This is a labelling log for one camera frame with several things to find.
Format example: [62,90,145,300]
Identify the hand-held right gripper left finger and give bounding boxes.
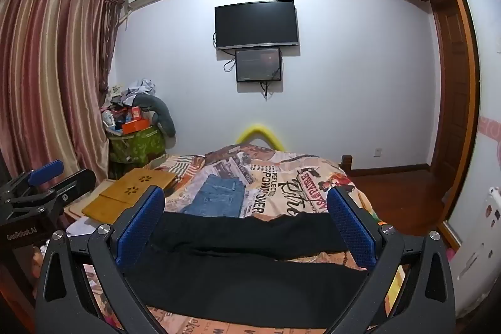
[34,185,178,334]

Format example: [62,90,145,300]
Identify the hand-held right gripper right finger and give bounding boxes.
[326,186,457,334]

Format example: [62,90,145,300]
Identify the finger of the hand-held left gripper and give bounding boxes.
[37,167,97,219]
[16,160,65,188]

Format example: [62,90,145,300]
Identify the black pants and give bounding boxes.
[125,211,386,331]

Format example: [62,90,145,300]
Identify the wooden lap desk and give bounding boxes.
[80,167,178,225]

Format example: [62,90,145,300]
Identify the white crumpled cloth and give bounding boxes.
[66,217,114,241]

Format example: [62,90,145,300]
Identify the green storage box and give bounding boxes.
[107,125,164,164]

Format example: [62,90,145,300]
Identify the blue jeans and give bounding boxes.
[181,173,248,219]

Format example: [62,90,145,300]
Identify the printed blanket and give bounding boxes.
[66,144,405,334]

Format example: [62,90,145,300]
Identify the orange box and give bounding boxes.
[121,118,150,134]

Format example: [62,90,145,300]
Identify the striped pink curtain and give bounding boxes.
[0,0,122,182]

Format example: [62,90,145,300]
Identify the grey plush pillow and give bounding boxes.
[151,95,177,138]

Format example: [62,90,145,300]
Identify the pile of clothes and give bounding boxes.
[104,78,157,111]

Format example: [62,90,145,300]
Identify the yellow foam tube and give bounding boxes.
[236,124,284,152]

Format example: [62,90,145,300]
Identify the wooden door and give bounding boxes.
[431,0,482,237]

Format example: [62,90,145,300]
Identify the small black monitor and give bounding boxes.
[235,48,283,83]

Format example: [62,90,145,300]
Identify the white perforated metal bracket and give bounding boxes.
[446,183,501,319]

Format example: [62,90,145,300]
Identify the pink wall decal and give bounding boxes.
[479,115,501,157]

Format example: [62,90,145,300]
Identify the black wall television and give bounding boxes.
[214,0,300,51]

